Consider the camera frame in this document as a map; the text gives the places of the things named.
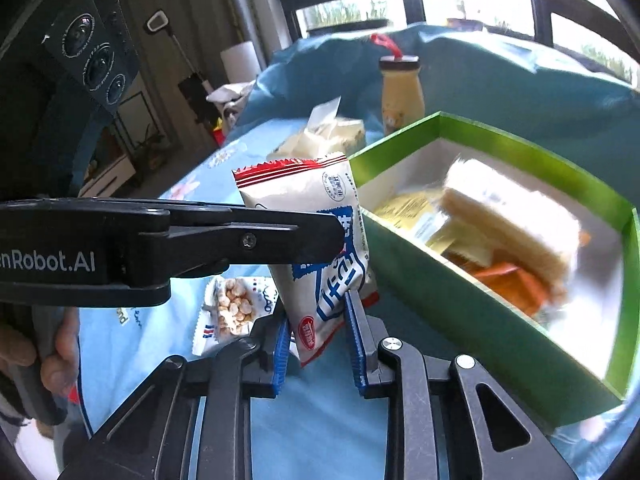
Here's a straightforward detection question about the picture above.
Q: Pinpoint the yellow bear bottle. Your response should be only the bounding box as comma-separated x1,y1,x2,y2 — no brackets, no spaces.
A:
370,32,425,134

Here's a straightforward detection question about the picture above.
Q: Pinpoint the blue floral bedsheet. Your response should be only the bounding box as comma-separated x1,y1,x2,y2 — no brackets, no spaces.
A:
78,26,639,479

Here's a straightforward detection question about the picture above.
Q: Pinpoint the red box on floor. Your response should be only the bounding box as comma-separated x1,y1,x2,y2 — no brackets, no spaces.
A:
212,118,226,146

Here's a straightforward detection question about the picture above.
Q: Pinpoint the white paper roll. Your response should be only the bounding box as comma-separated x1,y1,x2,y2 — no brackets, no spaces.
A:
220,41,262,84

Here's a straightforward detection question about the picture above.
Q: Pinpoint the green cardboard box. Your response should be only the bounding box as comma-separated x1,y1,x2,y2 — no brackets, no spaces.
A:
350,113,639,427

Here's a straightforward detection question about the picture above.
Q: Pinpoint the tissue pack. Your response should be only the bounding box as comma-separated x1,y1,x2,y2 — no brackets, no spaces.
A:
267,96,366,160

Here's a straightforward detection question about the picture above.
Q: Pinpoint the orange snack packet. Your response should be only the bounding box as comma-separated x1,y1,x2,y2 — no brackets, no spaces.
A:
472,228,591,316

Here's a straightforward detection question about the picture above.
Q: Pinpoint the yellow snack bag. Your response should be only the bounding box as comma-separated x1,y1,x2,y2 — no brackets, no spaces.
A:
374,188,494,268

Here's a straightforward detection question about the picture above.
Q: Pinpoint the phone selfie stick stand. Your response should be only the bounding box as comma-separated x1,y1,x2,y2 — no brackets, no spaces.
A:
143,8,222,124

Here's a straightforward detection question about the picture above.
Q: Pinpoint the person's left hand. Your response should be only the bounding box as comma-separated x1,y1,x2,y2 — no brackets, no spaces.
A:
0,306,82,399

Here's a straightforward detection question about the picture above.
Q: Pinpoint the white red blue snack bag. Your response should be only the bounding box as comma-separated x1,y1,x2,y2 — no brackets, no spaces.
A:
233,152,378,365

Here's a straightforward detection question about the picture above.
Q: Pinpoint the peanut snack packet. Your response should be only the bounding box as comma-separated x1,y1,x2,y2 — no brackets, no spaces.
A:
192,275,279,356

